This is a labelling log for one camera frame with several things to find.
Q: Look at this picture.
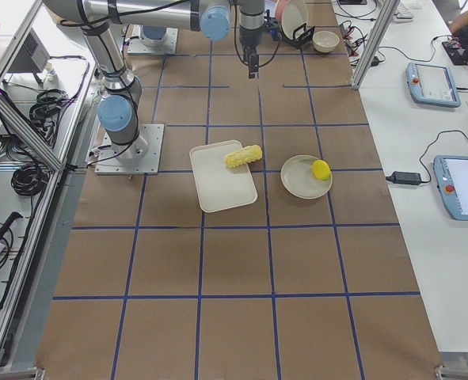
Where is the pink plate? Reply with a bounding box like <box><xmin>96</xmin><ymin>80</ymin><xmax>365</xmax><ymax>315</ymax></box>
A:
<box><xmin>274</xmin><ymin>0</ymin><xmax>290</xmax><ymax>21</ymax></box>

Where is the near teach pendant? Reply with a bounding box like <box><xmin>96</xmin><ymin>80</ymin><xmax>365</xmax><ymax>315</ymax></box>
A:
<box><xmin>433</xmin><ymin>155</ymin><xmax>468</xmax><ymax>221</ymax></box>

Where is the far teach pendant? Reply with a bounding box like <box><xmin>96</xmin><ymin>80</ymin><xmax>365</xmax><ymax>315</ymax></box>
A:
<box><xmin>405</xmin><ymin>62</ymin><xmax>461</xmax><ymax>108</ymax></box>

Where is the teach pendant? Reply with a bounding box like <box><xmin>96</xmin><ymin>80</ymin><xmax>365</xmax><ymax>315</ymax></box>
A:
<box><xmin>405</xmin><ymin>62</ymin><xmax>461</xmax><ymax>108</ymax></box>
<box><xmin>433</xmin><ymin>155</ymin><xmax>468</xmax><ymax>221</ymax></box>

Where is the cream round plate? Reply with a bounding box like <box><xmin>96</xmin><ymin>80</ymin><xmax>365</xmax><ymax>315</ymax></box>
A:
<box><xmin>280</xmin><ymin>155</ymin><xmax>333</xmax><ymax>200</ymax></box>

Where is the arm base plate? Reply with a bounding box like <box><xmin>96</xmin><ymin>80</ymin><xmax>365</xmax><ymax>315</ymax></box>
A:
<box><xmin>94</xmin><ymin>123</ymin><xmax>165</xmax><ymax>175</ymax></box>
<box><xmin>127</xmin><ymin>25</ymin><xmax>178</xmax><ymax>55</ymax></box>

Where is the cream bowl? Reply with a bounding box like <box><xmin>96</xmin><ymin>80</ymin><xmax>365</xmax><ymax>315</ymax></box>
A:
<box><xmin>312</xmin><ymin>30</ymin><xmax>340</xmax><ymax>54</ymax></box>

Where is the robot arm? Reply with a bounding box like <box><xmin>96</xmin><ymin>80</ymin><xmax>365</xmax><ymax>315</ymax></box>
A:
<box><xmin>44</xmin><ymin>1</ymin><xmax>264</xmax><ymax>159</ymax></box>
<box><xmin>139</xmin><ymin>26</ymin><xmax>167</xmax><ymax>47</ymax></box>

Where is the aluminium frame post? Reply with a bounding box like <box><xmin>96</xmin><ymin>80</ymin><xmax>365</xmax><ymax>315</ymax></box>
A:
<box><xmin>351</xmin><ymin>0</ymin><xmax>399</xmax><ymax>89</ymax></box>

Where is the black power adapter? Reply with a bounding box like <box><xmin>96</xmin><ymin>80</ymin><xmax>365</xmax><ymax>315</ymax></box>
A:
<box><xmin>386</xmin><ymin>171</ymin><xmax>422</xmax><ymax>185</ymax></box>

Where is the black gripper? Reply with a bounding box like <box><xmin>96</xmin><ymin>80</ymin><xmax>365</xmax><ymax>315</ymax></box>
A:
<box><xmin>239</xmin><ymin>25</ymin><xmax>262</xmax><ymax>79</ymax></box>

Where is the black dish rack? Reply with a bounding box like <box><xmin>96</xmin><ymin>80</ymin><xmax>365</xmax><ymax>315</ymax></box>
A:
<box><xmin>283</xmin><ymin>23</ymin><xmax>315</xmax><ymax>50</ymax></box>

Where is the cream rectangular tray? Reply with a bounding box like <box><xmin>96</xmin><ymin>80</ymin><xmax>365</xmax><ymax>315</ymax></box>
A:
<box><xmin>189</xmin><ymin>140</ymin><xmax>257</xmax><ymax>213</ymax></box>

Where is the yellow lemon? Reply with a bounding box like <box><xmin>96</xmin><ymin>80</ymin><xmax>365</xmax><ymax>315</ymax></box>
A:
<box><xmin>311</xmin><ymin>159</ymin><xmax>332</xmax><ymax>181</ymax></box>

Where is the cream plate in rack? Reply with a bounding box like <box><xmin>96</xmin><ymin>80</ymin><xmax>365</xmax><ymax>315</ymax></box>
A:
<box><xmin>281</xmin><ymin>0</ymin><xmax>308</xmax><ymax>40</ymax></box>

